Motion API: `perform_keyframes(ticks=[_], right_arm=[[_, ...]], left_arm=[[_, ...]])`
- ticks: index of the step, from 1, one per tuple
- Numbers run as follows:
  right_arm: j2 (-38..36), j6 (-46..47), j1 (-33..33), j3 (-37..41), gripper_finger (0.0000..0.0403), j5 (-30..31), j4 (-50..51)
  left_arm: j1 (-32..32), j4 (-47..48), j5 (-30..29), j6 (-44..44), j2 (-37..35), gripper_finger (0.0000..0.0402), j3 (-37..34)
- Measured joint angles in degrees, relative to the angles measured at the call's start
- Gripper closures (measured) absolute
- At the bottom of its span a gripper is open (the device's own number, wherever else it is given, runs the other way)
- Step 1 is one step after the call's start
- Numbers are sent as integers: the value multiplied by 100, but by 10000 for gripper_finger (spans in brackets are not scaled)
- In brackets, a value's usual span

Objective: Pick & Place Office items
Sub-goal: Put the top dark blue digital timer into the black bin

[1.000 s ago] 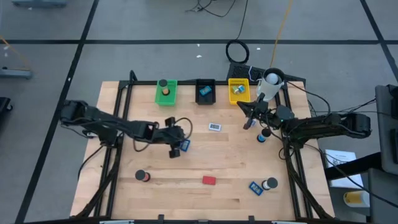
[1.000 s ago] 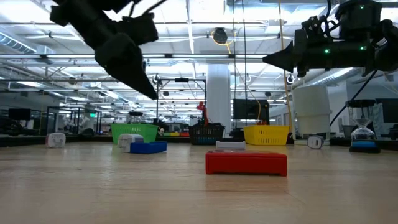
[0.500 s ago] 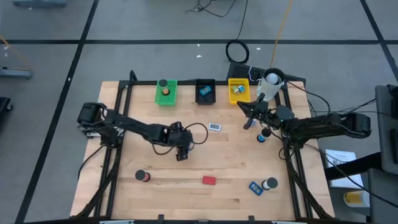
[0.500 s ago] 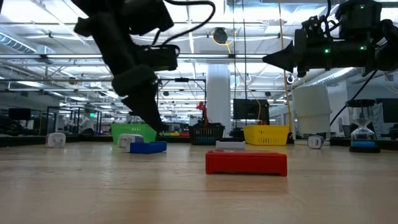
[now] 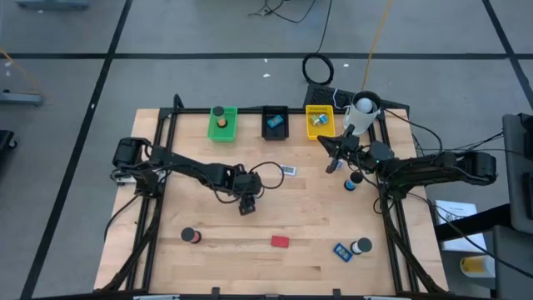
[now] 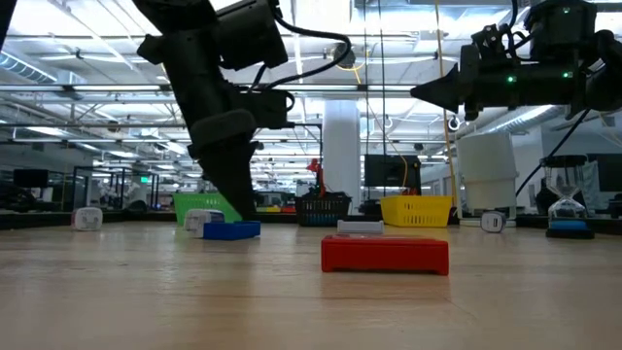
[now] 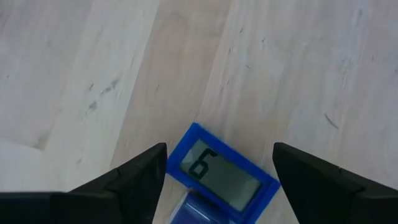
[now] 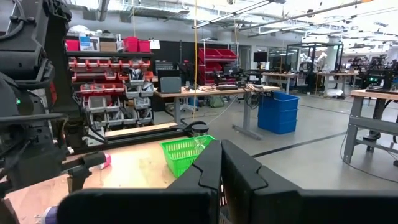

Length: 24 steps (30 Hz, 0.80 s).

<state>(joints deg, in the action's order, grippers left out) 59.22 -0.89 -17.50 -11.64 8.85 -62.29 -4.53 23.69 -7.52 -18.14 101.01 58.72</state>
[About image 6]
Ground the hourglass with blue sand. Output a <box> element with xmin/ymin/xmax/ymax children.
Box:
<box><xmin>540</xmin><ymin>155</ymin><xmax>596</xmax><ymax>240</ymax></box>

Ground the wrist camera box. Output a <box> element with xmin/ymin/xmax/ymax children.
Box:
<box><xmin>241</xmin><ymin>88</ymin><xmax>296</xmax><ymax>131</ymax></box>
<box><xmin>470</xmin><ymin>22</ymin><xmax>517</xmax><ymax>57</ymax></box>

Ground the yellow hanging cable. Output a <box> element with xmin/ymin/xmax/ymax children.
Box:
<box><xmin>433</xmin><ymin>0</ymin><xmax>461</xmax><ymax>208</ymax></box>

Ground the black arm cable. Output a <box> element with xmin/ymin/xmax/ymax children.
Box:
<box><xmin>251</xmin><ymin>9</ymin><xmax>353</xmax><ymax>94</ymax></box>
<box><xmin>514</xmin><ymin>107</ymin><xmax>593</xmax><ymax>198</ymax></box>

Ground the white cylindrical object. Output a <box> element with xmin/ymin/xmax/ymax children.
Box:
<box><xmin>183</xmin><ymin>208</ymin><xmax>226</xmax><ymax>239</ymax></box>

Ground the purple white plug adapter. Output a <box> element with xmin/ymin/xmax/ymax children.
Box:
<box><xmin>479</xmin><ymin>210</ymin><xmax>507</xmax><ymax>234</ymax></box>

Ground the green plastic basket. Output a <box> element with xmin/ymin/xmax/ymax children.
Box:
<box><xmin>172</xmin><ymin>192</ymin><xmax>244</xmax><ymax>227</ymax></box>

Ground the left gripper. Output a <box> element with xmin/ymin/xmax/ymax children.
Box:
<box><xmin>169</xmin><ymin>43</ymin><xmax>258</xmax><ymax>221</ymax></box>

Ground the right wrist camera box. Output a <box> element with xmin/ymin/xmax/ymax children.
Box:
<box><xmin>470</xmin><ymin>22</ymin><xmax>517</xmax><ymax>57</ymax></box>

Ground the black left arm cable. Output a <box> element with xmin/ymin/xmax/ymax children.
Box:
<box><xmin>251</xmin><ymin>9</ymin><xmax>353</xmax><ymax>94</ymax></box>

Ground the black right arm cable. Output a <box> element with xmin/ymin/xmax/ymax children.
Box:
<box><xmin>514</xmin><ymin>107</ymin><xmax>593</xmax><ymax>198</ymax></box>

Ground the black monitor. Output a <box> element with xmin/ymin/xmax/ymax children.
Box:
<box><xmin>363</xmin><ymin>154</ymin><xmax>423</xmax><ymax>190</ymax></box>

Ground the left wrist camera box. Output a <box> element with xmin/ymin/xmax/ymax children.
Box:
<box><xmin>241</xmin><ymin>88</ymin><xmax>296</xmax><ymax>131</ymax></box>

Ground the black hanging cable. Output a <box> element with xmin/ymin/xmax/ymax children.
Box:
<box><xmin>378</xmin><ymin>0</ymin><xmax>388</xmax><ymax>198</ymax></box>

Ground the red white plug adapter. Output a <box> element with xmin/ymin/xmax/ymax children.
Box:
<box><xmin>71</xmin><ymin>206</ymin><xmax>104</xmax><ymax>232</ymax></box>

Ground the white digital thermometer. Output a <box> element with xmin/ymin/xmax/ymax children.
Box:
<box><xmin>336</xmin><ymin>219</ymin><xmax>386</xmax><ymax>236</ymax></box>

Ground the yellow plastic basket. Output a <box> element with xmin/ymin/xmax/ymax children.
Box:
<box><xmin>379</xmin><ymin>194</ymin><xmax>455</xmax><ymax>228</ymax></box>

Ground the grey cloth cover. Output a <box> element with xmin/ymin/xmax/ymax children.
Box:
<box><xmin>581</xmin><ymin>160</ymin><xmax>603</xmax><ymax>195</ymax></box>

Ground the black plastic basket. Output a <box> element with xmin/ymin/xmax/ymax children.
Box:
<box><xmin>294</xmin><ymin>192</ymin><xmax>353</xmax><ymax>228</ymax></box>

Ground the red digital thermometer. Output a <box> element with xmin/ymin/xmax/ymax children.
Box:
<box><xmin>320</xmin><ymin>234</ymin><xmax>451</xmax><ymax>277</ymax></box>

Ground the red background object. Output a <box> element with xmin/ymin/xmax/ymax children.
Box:
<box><xmin>305</xmin><ymin>157</ymin><xmax>326</xmax><ymax>198</ymax></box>

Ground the white cylindrical air purifier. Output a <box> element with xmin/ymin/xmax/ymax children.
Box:
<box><xmin>455</xmin><ymin>132</ymin><xmax>520</xmax><ymax>228</ymax></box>

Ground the white building column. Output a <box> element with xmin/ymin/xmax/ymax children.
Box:
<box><xmin>322</xmin><ymin>99</ymin><xmax>363</xmax><ymax>213</ymax></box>

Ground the black background rig frame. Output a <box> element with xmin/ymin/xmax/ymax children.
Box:
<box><xmin>286</xmin><ymin>121</ymin><xmax>325</xmax><ymax>198</ymax></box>

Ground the black ceiling cable reel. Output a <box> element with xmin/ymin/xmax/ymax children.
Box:
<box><xmin>331</xmin><ymin>42</ymin><xmax>358</xmax><ymax>70</ymax></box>

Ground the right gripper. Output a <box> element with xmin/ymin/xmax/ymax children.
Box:
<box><xmin>410</xmin><ymin>43</ymin><xmax>587</xmax><ymax>122</ymax></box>

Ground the blue digital thermometer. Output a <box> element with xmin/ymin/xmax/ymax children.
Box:
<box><xmin>202</xmin><ymin>220</ymin><xmax>262</xmax><ymax>241</ymax></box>

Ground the black aluminium table frame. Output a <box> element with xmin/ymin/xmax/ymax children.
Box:
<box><xmin>0</xmin><ymin>209</ymin><xmax>622</xmax><ymax>230</ymax></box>

